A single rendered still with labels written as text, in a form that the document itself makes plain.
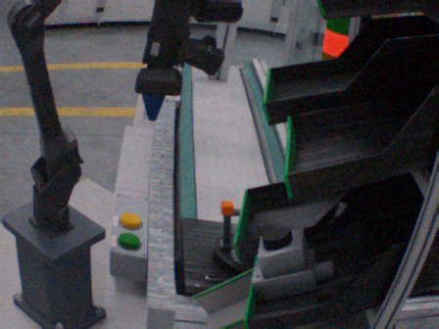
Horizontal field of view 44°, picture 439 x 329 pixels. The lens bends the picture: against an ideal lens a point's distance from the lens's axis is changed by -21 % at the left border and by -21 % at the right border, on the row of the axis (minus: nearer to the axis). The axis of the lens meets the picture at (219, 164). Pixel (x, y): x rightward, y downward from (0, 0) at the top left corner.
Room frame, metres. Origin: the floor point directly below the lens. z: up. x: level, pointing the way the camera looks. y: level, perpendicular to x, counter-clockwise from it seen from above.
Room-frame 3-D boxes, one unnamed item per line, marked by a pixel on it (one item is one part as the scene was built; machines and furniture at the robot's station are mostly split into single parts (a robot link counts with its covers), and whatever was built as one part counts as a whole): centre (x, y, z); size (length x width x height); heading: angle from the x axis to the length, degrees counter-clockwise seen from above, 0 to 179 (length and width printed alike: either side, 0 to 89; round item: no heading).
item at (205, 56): (0.89, 0.05, 1.33); 0.07 x 0.07 x 0.06; 6
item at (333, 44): (1.16, -0.18, 1.33); 0.05 x 0.05 x 0.05
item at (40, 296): (0.79, 0.25, 0.96); 0.15 x 0.15 x 0.20; 62
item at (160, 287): (1.21, 0.10, 0.91); 0.89 x 0.06 x 0.11; 8
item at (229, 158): (1.26, -0.07, 0.91); 0.84 x 0.28 x 0.10; 8
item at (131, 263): (1.01, 0.14, 0.93); 0.21 x 0.07 x 0.06; 8
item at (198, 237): (0.96, -0.09, 0.96); 0.24 x 0.24 x 0.02; 8
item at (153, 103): (0.86, 0.10, 1.25); 0.06 x 0.04 x 0.07; 97
